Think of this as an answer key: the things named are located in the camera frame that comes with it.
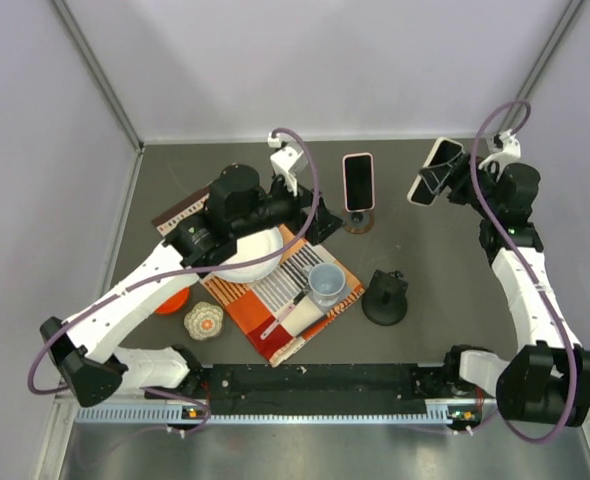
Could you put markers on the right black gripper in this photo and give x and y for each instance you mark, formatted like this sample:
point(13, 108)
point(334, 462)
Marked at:
point(454, 175)

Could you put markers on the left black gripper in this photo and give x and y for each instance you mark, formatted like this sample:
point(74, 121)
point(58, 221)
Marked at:
point(324, 223)

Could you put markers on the grey phone stand wooden base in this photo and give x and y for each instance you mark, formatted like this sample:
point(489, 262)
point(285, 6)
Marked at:
point(358, 222)

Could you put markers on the pink case smartphone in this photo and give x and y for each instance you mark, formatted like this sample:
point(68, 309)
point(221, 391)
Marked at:
point(358, 182)

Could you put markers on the black round base clamp stand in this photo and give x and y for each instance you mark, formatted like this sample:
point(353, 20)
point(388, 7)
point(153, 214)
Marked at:
point(384, 302)

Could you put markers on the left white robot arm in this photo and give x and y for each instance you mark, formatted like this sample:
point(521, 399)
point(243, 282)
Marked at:
point(230, 235)

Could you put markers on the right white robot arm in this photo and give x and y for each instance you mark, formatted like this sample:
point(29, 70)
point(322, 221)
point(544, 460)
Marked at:
point(548, 380)

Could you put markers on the light blue mug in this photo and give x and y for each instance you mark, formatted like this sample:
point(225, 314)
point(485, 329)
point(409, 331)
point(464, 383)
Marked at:
point(326, 282)

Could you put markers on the orange patterned cloth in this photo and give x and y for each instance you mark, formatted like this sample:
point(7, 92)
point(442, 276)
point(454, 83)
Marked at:
point(254, 306)

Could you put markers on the crocheted pastel coaster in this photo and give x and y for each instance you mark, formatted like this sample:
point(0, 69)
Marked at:
point(204, 321)

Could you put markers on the orange bowl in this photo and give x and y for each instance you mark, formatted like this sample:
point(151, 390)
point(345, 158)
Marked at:
point(175, 303)

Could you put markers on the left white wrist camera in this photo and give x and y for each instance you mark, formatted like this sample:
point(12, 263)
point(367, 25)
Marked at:
point(287, 161)

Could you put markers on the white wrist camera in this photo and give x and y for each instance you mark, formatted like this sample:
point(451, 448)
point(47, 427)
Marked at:
point(287, 161)
point(506, 150)

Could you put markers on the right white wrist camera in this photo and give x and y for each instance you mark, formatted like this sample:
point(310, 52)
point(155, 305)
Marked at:
point(506, 150)

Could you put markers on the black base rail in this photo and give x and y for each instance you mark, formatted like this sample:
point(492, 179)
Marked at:
point(321, 389)

